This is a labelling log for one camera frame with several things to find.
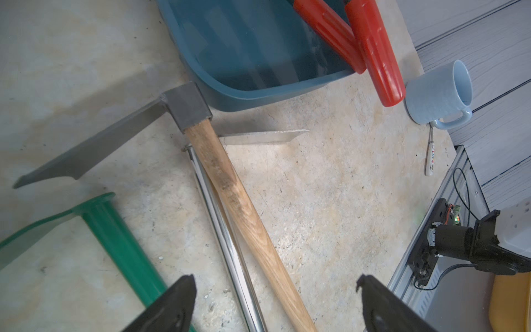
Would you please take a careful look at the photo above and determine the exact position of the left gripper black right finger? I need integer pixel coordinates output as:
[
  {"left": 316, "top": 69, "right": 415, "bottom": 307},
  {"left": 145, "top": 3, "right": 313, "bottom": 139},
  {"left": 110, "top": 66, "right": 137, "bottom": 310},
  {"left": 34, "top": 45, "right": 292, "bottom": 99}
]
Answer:
[{"left": 356, "top": 275, "right": 436, "bottom": 332}]

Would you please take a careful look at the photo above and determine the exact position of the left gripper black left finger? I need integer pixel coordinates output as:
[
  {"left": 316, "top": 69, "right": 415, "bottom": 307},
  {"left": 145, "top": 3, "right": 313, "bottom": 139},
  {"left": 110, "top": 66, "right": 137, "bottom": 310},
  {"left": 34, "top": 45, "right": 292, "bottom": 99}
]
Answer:
[{"left": 123, "top": 275, "right": 197, "bottom": 332}]

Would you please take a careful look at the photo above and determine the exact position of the wooden handled hoe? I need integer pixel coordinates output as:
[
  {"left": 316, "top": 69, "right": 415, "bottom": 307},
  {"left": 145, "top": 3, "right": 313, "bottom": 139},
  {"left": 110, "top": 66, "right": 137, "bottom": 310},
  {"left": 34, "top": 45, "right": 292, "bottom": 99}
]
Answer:
[{"left": 13, "top": 82, "right": 316, "bottom": 331}]

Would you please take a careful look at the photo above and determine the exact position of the grey hoe red grip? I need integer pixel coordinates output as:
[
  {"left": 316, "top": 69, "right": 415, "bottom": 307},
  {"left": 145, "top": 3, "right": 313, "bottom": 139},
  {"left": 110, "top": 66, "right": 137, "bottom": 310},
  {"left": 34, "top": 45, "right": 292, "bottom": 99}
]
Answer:
[
  {"left": 344, "top": 0, "right": 406, "bottom": 107},
  {"left": 288, "top": 0, "right": 366, "bottom": 74}
]

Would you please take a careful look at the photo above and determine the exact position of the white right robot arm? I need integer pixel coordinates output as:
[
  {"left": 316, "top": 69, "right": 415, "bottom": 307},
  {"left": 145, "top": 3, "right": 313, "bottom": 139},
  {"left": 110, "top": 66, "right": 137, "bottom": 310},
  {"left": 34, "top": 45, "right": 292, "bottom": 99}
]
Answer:
[{"left": 427, "top": 199, "right": 530, "bottom": 275}]

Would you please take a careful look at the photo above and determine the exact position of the steel hoe with blue grip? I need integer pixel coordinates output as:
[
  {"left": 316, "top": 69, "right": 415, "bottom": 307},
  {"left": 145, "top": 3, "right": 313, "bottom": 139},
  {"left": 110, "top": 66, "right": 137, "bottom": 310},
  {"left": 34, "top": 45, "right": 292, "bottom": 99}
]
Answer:
[{"left": 183, "top": 129, "right": 308, "bottom": 331}]

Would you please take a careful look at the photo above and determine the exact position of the green hoe with red grip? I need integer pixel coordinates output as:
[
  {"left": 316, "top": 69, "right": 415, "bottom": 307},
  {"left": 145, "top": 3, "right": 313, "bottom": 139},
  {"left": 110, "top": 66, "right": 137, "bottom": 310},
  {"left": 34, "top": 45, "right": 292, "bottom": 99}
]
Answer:
[{"left": 1, "top": 192, "right": 170, "bottom": 310}]

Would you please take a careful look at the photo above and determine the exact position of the teal plastic storage box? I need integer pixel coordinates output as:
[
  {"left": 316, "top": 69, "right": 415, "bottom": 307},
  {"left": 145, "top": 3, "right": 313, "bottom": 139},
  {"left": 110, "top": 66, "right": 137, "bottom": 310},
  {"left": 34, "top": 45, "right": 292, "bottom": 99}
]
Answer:
[{"left": 158, "top": 1, "right": 353, "bottom": 112}]

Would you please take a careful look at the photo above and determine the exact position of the small white spoon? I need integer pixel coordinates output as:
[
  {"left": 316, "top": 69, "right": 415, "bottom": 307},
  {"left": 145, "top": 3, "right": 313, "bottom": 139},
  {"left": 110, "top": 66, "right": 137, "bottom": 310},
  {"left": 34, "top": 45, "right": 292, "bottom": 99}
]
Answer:
[{"left": 425, "top": 124, "right": 435, "bottom": 177}]

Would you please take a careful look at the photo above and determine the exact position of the light blue mug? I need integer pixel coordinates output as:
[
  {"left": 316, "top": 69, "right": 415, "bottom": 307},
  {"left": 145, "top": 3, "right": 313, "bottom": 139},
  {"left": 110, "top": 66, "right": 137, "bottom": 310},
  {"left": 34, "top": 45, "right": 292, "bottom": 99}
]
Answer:
[{"left": 405, "top": 60, "right": 473, "bottom": 130}]

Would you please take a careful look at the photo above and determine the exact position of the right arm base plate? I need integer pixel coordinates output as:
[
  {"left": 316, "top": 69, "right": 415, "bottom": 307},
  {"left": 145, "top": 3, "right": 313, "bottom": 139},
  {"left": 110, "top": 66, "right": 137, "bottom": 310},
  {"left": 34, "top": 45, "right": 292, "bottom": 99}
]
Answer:
[{"left": 407, "top": 199, "right": 462, "bottom": 287}]

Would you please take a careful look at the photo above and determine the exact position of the aluminium front rail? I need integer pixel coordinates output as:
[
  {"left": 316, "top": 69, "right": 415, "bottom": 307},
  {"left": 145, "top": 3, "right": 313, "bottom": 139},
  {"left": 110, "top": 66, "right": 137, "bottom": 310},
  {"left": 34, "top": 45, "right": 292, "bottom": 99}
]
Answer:
[{"left": 388, "top": 145, "right": 490, "bottom": 318}]

